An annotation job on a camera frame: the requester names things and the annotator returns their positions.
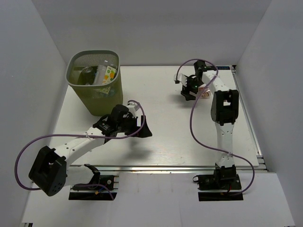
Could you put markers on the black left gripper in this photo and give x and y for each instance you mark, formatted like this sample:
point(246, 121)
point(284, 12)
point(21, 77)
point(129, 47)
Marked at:
point(145, 131)

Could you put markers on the clear bottle small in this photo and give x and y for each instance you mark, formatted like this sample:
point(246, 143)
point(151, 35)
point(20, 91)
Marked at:
point(87, 76)

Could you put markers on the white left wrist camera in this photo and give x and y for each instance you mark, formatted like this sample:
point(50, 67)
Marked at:
point(133, 107)

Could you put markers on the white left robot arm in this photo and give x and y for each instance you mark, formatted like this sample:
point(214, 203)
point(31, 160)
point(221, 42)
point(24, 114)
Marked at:
point(52, 168)

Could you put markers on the olive green mesh bin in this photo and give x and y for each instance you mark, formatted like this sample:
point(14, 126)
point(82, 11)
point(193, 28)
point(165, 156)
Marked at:
point(99, 100)

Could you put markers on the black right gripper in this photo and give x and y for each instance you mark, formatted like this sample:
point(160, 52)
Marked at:
point(186, 90)

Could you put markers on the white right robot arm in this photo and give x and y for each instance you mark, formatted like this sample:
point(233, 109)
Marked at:
point(224, 113)

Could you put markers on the orange label juice bottle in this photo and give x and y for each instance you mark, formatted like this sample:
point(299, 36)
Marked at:
point(104, 75)

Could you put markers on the dark blue corner label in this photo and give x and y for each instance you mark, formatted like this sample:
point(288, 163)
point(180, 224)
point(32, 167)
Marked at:
point(223, 68)

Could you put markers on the red cap clear bottle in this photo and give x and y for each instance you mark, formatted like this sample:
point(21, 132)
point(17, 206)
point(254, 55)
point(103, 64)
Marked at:
point(206, 93)

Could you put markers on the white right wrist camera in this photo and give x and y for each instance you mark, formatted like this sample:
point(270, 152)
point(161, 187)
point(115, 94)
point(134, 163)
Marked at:
point(180, 78)

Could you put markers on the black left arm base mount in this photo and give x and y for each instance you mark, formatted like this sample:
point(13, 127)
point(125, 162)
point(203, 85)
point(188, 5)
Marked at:
point(89, 184)

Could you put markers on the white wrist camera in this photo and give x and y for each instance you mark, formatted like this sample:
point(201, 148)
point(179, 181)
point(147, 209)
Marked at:
point(133, 107)
point(180, 78)

